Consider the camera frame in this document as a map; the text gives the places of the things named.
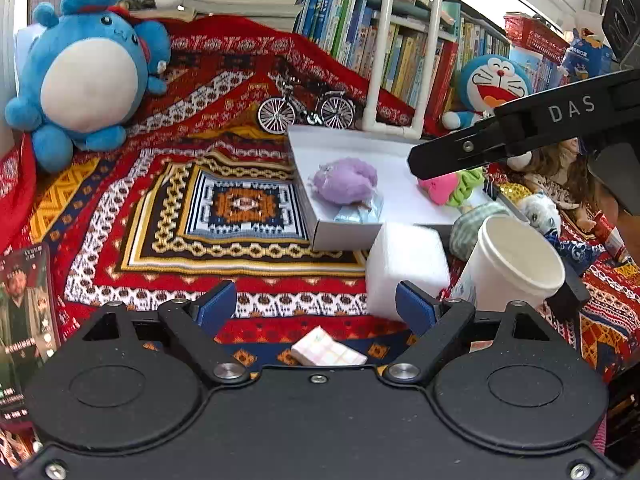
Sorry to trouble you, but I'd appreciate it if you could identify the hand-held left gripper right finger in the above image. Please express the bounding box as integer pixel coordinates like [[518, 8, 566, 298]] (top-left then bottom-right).
[[382, 280, 576, 386]]

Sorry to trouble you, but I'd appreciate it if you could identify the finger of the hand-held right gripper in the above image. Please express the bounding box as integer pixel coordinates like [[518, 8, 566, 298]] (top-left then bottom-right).
[[406, 110, 536, 182]]

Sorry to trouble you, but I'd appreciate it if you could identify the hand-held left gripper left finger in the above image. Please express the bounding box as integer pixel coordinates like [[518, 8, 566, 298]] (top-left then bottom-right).
[[82, 280, 251, 386]]

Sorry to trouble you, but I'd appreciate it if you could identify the green scrunchie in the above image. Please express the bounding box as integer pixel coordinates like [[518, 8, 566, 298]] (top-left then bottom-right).
[[445, 167, 486, 208]]

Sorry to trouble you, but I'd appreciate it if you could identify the white foam block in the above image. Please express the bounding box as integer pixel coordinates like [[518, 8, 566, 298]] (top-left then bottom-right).
[[365, 222, 452, 322]]

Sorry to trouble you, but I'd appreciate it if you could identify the green checked cloth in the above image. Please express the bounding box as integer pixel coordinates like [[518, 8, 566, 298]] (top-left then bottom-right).
[[449, 202, 511, 262]]

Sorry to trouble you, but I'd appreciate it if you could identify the white cardboard box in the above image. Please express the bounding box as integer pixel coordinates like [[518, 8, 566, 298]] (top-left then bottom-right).
[[286, 125, 531, 252]]

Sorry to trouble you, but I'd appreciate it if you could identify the purple plush toy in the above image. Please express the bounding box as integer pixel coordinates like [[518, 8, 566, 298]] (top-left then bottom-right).
[[312, 157, 378, 206]]

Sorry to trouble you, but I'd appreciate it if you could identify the light blue tissue packet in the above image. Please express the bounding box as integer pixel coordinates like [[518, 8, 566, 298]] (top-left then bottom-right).
[[332, 195, 385, 224]]

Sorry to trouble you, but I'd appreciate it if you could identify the blue floral fabric pouch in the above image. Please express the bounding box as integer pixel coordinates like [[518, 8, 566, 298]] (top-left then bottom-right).
[[545, 232, 608, 276]]

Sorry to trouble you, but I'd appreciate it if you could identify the blue cardboard box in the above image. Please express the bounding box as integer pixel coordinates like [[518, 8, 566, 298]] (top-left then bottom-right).
[[560, 27, 615, 81]]

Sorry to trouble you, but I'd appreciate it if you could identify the brown-haired doll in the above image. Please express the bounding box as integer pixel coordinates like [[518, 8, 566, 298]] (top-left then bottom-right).
[[520, 137, 601, 231]]

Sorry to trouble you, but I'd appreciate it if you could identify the yellow sequin pouch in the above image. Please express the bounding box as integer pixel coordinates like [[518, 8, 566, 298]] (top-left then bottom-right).
[[492, 182, 533, 203]]

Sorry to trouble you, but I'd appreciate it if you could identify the blue cat plush toy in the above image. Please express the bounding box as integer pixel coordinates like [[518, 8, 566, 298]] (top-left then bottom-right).
[[442, 54, 537, 171]]

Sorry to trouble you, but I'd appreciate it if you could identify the red plastic basket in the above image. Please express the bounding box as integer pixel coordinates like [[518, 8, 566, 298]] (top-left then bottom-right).
[[502, 12, 571, 66]]

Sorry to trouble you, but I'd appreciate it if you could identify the white paper cup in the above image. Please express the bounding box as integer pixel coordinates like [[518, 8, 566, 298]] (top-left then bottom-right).
[[450, 215, 567, 311]]

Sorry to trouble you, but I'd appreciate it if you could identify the small white fluffy plush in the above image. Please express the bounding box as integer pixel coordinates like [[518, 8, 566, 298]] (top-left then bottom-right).
[[517, 192, 562, 236]]

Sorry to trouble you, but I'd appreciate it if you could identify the row of upright books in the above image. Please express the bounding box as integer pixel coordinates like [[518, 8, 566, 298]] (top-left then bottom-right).
[[295, 0, 566, 111]]

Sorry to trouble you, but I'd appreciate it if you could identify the black power charger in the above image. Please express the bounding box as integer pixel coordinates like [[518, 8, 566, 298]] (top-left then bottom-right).
[[544, 267, 592, 322]]

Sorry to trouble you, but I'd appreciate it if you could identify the patterned red blanket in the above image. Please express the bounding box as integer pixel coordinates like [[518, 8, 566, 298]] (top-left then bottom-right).
[[0, 15, 640, 461]]

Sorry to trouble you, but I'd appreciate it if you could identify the miniature metal bicycle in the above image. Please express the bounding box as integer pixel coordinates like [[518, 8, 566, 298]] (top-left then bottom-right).
[[257, 71, 357, 136]]

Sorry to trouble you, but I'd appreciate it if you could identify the printed card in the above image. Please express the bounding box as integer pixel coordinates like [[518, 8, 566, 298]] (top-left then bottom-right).
[[0, 242, 63, 466]]

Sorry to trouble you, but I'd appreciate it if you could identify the blue round plush toy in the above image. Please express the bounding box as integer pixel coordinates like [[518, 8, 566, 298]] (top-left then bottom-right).
[[5, 0, 172, 173]]

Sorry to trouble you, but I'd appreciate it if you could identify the white pipe frame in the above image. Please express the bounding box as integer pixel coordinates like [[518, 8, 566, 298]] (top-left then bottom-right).
[[362, 0, 446, 138]]

